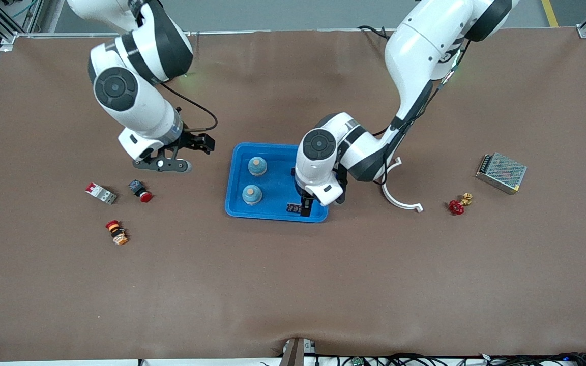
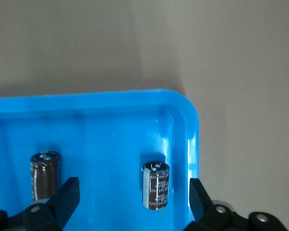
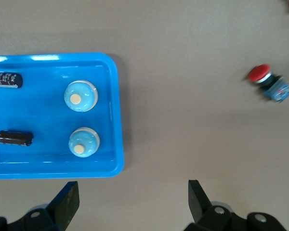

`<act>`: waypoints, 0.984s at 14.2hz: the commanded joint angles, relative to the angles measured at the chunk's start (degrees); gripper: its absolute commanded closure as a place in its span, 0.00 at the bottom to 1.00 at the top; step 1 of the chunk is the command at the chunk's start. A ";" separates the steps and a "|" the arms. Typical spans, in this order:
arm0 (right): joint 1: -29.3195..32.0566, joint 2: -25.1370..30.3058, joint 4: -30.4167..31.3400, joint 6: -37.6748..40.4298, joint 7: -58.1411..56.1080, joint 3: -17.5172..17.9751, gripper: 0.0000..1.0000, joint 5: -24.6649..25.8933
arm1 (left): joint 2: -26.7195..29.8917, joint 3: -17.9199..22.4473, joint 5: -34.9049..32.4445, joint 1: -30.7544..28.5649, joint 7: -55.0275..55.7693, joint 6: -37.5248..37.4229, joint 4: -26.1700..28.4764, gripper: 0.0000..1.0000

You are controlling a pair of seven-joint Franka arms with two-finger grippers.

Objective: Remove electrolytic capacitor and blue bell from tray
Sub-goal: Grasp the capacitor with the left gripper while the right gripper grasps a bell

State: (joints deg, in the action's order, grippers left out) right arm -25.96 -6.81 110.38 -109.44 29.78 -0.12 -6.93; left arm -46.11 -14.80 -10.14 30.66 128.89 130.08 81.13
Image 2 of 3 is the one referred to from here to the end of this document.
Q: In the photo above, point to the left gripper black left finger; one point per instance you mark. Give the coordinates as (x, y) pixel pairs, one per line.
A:
(62, 204)

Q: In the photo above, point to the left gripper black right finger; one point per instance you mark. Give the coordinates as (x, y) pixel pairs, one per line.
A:
(202, 207)

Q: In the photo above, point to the blue plastic tray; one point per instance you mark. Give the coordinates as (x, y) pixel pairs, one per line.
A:
(98, 144)

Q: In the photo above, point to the brown table cover mat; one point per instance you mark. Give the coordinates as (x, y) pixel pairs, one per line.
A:
(144, 36)

